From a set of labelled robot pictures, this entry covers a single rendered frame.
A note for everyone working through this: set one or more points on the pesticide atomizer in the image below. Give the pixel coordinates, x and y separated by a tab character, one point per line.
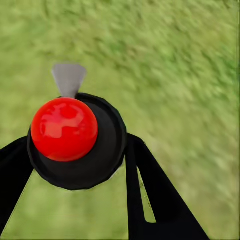
79	140

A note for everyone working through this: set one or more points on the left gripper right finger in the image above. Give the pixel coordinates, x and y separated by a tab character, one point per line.
174	220

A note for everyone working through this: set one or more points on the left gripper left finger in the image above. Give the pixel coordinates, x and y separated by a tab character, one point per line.
15	171

